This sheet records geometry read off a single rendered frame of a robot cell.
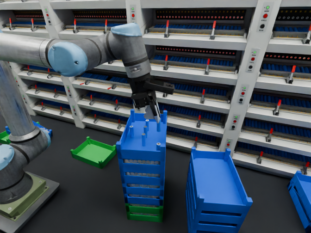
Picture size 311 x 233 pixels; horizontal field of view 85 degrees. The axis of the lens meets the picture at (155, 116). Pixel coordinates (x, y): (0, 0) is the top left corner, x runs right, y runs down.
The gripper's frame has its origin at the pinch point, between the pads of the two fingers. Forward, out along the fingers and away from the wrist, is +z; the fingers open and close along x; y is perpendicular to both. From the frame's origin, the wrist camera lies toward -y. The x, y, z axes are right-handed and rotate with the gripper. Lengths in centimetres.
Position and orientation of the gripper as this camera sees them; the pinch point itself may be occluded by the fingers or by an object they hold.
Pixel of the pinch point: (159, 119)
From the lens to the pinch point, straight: 71.7
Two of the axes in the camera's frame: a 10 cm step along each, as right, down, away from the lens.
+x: -0.8, 5.1, -8.5
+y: -9.6, 1.8, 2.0
